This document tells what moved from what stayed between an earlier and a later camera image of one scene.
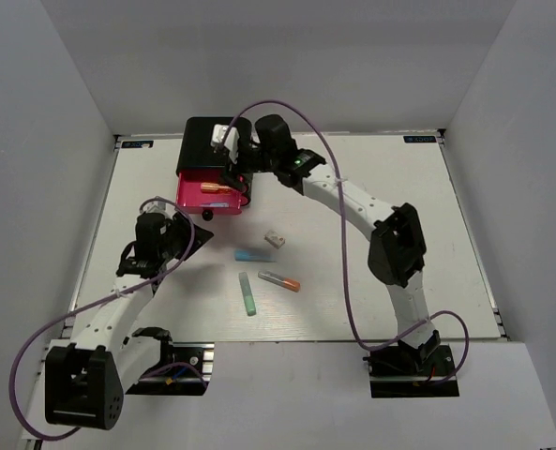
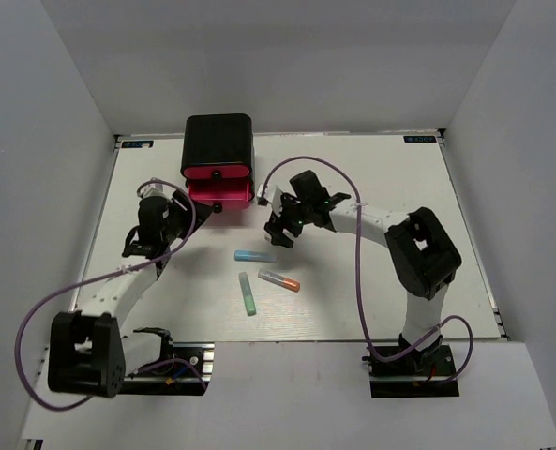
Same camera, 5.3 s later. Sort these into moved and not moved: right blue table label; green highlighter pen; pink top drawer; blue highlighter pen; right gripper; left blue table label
Moved: pink top drawer; right gripper
Not moved: left blue table label; right blue table label; blue highlighter pen; green highlighter pen
